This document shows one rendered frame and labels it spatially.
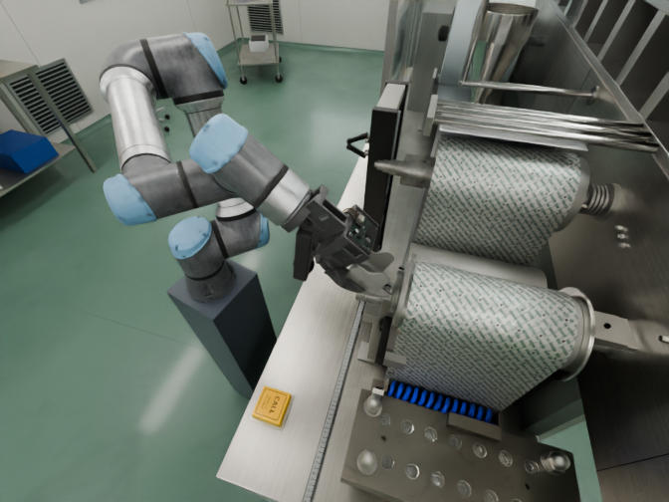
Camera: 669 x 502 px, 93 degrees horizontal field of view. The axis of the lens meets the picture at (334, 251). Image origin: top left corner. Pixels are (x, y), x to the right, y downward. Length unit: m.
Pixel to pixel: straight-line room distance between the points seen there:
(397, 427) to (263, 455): 0.31
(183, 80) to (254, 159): 0.44
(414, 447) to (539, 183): 0.52
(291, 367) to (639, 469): 0.65
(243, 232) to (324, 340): 0.37
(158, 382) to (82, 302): 0.84
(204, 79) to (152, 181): 0.37
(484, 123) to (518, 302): 0.30
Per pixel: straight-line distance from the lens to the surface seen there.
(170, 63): 0.84
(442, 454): 0.72
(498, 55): 1.04
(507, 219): 0.67
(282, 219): 0.44
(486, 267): 0.68
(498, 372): 0.63
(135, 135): 0.62
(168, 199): 0.52
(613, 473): 0.66
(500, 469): 0.75
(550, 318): 0.56
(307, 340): 0.91
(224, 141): 0.43
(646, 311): 0.63
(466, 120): 0.63
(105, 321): 2.41
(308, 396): 0.85
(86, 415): 2.15
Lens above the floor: 1.71
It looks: 48 degrees down
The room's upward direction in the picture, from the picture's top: straight up
